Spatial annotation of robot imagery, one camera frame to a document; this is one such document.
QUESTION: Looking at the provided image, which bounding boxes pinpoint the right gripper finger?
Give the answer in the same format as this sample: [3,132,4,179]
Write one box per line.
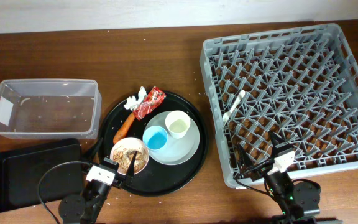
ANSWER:
[236,144,254,174]
[268,131,287,147]

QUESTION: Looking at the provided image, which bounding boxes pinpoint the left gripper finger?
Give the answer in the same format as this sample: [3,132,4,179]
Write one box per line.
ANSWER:
[82,138,103,161]
[125,151,137,182]

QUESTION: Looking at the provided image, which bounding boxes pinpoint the orange carrot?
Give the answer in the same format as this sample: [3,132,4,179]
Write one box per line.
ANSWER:
[113,113,135,144]

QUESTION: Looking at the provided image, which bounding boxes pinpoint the blue cup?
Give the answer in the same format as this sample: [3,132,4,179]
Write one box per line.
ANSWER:
[142,126,168,151]

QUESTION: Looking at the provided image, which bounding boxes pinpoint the white tissue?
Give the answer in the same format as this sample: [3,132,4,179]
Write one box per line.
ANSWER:
[124,86,147,111]

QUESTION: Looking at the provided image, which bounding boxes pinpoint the white cup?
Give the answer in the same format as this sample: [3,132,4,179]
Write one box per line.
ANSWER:
[165,110,191,139]

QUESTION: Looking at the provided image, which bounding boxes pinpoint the red snack wrapper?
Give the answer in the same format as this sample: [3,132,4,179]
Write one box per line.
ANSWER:
[133,86,166,120]

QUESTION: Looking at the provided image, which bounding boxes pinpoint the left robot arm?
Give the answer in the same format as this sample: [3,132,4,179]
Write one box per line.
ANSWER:
[58,139,137,223]

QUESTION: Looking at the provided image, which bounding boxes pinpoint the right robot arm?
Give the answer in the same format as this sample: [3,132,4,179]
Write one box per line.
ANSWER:
[234,131,321,223]

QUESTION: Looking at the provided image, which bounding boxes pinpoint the grey dishwasher rack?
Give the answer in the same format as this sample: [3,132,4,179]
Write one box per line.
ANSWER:
[200,24,358,189]

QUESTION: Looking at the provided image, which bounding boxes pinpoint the bowl with food scraps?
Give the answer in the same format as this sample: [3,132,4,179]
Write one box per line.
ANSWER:
[110,137,149,175]

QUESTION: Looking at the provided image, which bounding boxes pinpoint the white plastic spoon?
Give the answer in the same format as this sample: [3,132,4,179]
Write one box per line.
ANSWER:
[222,90,246,125]

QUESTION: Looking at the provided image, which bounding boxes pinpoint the light grey plate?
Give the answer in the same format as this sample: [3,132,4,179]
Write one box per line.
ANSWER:
[146,111,200,166]

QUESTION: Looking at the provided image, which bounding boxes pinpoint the round black tray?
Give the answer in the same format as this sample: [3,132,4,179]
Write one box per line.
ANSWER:
[98,91,209,197]

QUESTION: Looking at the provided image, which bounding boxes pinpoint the black rectangular tray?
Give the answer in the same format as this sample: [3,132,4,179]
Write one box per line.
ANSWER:
[0,138,84,213]

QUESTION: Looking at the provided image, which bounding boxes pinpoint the clear plastic bin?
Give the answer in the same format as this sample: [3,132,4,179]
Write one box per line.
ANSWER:
[0,78,102,139]

